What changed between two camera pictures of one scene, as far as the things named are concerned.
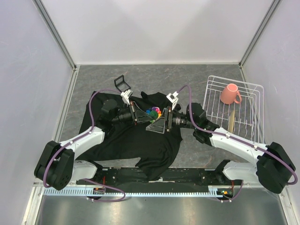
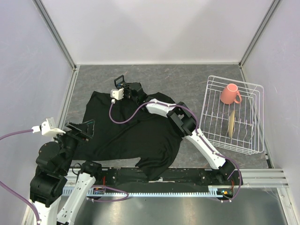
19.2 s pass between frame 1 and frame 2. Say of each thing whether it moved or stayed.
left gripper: moved
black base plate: stayed
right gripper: moved
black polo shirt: stayed
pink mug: stayed
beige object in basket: stayed
